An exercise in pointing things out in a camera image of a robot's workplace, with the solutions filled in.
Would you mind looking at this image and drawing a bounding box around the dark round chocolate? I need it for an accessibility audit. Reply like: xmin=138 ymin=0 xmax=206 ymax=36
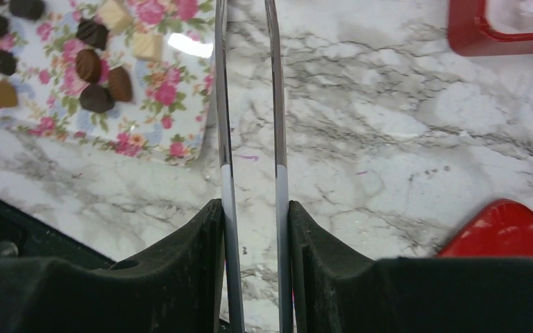
xmin=0 ymin=49 xmax=17 ymax=76

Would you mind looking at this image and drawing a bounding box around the red tin lid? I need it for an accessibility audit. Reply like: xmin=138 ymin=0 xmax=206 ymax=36
xmin=437 ymin=199 xmax=533 ymax=257

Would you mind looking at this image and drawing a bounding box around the brown oval chocolate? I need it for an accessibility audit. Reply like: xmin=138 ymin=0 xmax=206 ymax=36
xmin=75 ymin=49 xmax=102 ymax=83

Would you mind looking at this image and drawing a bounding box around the red square tin box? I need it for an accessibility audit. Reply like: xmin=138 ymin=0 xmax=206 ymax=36
xmin=447 ymin=0 xmax=533 ymax=57

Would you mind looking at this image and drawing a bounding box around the small brown square chocolate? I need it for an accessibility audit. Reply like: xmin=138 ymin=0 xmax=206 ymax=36
xmin=8 ymin=0 xmax=46 ymax=22

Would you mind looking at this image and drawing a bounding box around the dark heart chocolate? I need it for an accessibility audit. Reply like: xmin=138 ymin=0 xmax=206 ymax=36
xmin=79 ymin=83 xmax=115 ymax=114

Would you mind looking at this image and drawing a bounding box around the brown ridged chocolate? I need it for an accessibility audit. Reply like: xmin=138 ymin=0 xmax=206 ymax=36
xmin=108 ymin=67 xmax=133 ymax=103

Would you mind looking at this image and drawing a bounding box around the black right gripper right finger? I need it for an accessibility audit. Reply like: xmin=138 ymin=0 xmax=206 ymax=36
xmin=289 ymin=201 xmax=533 ymax=332

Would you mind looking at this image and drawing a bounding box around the white square chocolate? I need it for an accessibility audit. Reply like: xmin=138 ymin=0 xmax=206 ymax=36
xmin=96 ymin=0 xmax=133 ymax=35

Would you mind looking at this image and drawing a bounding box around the white cube chocolate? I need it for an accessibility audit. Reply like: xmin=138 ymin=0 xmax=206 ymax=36
xmin=131 ymin=32 xmax=163 ymax=62

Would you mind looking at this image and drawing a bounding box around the dark square chocolate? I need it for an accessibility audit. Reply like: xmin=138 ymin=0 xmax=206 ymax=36
xmin=76 ymin=18 xmax=109 ymax=51

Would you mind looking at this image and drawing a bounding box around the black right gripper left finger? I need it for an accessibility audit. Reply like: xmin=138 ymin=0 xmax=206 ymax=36
xmin=0 ymin=199 xmax=224 ymax=332

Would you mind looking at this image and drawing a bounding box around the floral tray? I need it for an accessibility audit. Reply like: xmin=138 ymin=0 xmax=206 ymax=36
xmin=0 ymin=0 xmax=217 ymax=164

